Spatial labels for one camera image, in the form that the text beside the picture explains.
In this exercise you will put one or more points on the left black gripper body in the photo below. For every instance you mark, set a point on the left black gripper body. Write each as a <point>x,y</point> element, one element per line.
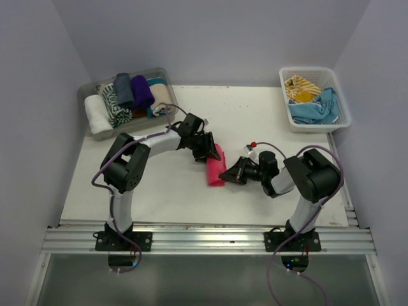
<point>197,143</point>

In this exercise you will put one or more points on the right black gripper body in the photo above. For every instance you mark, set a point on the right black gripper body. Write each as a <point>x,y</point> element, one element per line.
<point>253,173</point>

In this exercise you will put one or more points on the pink towel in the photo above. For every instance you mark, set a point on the pink towel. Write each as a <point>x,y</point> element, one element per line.
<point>215,168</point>

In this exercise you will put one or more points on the light blue towel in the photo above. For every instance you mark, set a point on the light blue towel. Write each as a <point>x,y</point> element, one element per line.
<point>323,109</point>

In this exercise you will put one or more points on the grey plastic bin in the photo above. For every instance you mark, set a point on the grey plastic bin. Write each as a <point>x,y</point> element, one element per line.
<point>135,124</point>

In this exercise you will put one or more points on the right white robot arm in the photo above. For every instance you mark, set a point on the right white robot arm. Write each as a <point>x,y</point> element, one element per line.
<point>313,175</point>

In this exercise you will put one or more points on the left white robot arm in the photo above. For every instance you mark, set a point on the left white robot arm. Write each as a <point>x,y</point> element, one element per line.
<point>123,166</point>

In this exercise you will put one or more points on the beige teal rolled towel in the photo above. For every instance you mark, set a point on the beige teal rolled towel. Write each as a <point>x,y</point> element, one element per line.
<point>159,89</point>

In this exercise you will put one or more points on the orange rolled towel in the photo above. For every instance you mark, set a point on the orange rolled towel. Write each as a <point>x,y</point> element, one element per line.
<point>139,113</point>

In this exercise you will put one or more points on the purple rolled towel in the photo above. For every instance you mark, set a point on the purple rolled towel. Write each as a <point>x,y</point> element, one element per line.
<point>142,95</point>

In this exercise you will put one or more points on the green patterned rolled towel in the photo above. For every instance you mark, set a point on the green patterned rolled towel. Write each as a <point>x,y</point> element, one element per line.
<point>117,115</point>

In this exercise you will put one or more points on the grey rolled towel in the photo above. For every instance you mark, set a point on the grey rolled towel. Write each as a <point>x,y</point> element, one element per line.
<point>122,87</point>

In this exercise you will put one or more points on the yellow striped towel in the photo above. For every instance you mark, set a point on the yellow striped towel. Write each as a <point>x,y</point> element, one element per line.
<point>300,90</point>

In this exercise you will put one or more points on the white rolled towel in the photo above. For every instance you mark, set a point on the white rolled towel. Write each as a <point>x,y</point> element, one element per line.
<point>97,114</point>

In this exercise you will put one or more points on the white plastic basket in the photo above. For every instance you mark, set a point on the white plastic basket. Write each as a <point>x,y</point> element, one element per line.
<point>322,77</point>

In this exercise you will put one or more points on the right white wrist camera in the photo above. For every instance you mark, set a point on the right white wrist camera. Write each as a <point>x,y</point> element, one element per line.
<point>250,151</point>

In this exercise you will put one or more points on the aluminium mounting rail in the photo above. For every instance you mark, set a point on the aluminium mounting rail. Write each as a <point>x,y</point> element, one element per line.
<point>207,239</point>

